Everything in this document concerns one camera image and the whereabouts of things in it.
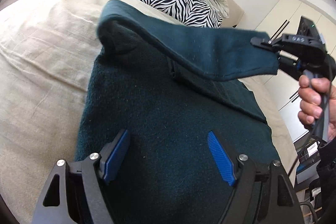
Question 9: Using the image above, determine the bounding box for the person's right hand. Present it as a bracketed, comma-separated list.
[298, 75, 335, 140]

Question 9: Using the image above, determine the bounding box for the dark teal fleece garment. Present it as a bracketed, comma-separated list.
[75, 0, 278, 223]

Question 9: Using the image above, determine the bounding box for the zebra print pillow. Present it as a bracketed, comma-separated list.
[140, 0, 223, 28]

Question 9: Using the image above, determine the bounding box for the beige bed sheet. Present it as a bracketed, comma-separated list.
[0, 0, 300, 214]

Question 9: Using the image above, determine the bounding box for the white wardrobe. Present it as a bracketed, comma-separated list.
[245, 0, 336, 142]

